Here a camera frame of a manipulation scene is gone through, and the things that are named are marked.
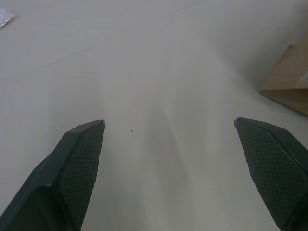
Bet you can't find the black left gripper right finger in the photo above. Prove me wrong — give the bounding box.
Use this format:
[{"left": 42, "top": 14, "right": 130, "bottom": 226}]
[{"left": 233, "top": 117, "right": 308, "bottom": 231}]

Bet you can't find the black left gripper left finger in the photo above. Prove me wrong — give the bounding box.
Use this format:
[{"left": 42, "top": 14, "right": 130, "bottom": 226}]
[{"left": 0, "top": 119, "right": 106, "bottom": 231}]

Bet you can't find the cardboard box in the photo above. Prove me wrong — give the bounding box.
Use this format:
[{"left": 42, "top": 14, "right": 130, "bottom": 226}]
[{"left": 259, "top": 30, "right": 308, "bottom": 114}]

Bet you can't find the small clear plastic packet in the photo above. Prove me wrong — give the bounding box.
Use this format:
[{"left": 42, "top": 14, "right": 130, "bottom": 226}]
[{"left": 0, "top": 7, "right": 15, "bottom": 30}]

